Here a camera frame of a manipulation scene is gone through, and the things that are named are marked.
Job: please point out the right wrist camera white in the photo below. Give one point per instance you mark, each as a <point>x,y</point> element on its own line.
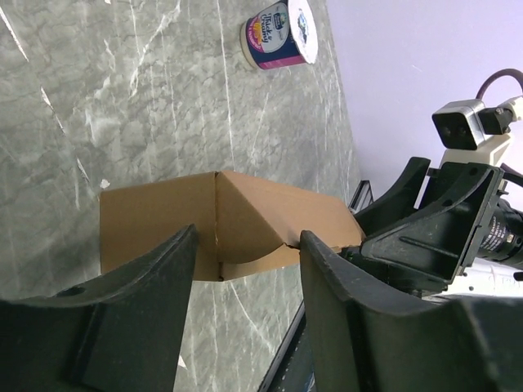
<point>474,133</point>

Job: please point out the brown cardboard box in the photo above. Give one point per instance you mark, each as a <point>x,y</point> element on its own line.
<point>246,224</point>

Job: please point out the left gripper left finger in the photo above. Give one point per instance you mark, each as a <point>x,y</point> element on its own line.
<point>121,331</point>

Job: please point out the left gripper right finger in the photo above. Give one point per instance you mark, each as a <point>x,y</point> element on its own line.
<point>368,336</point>

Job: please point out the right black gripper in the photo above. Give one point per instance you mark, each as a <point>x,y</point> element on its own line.
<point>433,223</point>

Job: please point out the small purple yogurt cup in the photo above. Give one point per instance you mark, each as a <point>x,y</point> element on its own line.
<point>282,35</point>

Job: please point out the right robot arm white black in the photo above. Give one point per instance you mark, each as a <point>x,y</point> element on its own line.
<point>484,278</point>

